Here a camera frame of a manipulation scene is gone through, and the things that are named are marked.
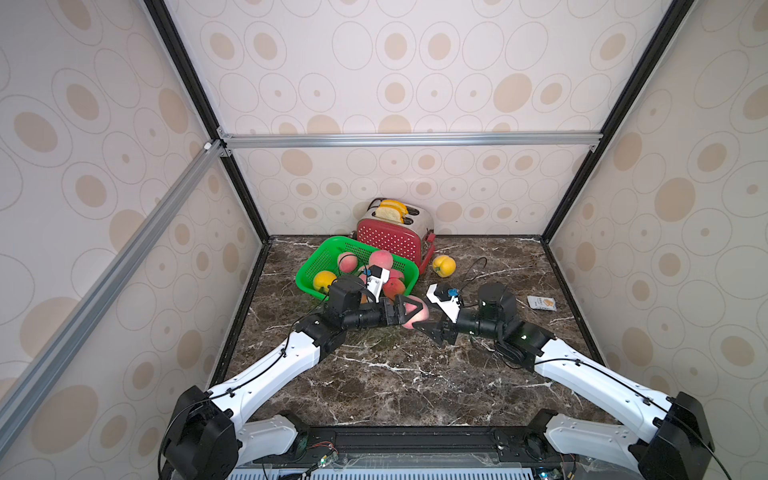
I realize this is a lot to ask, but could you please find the toast slice front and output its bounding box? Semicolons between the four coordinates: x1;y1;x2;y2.
373;206;403;224

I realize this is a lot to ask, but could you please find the black corner frame post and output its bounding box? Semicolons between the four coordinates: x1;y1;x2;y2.
541;0;695;246
142;0;270;243

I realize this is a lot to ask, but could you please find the toast slice back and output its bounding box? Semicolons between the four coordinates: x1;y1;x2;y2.
380;199;409;216

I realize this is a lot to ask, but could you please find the aluminium rail left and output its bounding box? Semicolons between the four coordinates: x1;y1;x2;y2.
1;139;224;455

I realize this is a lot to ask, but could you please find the yellow peach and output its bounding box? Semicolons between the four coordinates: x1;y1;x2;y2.
312;270;337;295
432;255;457;278

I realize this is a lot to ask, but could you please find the black corner frame post right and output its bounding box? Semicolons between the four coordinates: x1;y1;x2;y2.
541;0;695;246

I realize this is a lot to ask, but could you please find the yellow peach by toaster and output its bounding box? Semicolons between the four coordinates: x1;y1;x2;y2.
432;255;457;278

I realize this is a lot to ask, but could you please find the aluminium rail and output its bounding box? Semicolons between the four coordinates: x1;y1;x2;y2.
223;131;603;149
1;139;224;455

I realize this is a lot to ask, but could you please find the pink peach front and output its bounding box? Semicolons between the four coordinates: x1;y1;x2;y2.
337;252;359;274

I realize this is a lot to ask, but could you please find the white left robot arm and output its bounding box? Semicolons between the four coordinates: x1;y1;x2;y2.
157;275;429;479

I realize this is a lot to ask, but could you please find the red polka dot toaster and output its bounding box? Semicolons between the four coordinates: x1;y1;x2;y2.
356;198;436;274

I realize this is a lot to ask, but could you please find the aluminium rail back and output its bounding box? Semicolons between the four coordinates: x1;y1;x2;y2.
223;131;603;149

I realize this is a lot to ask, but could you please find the red orange peach with leaf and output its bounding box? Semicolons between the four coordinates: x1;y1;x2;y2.
382;278;406;300

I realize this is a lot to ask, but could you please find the toast slice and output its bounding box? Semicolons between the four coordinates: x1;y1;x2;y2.
373;206;403;224
380;199;409;216

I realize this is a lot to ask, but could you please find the green plastic basket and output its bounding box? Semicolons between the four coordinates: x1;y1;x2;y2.
295;236;420;300

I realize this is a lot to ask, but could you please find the black corner frame post left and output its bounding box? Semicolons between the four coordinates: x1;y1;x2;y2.
142;0;270;243

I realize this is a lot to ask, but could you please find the white drycake snack packet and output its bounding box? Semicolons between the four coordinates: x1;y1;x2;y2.
527;296;557;311

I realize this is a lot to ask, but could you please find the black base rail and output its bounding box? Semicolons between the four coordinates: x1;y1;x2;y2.
251;425;579;470

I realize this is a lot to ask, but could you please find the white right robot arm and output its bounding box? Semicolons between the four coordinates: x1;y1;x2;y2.
404;282;716;479

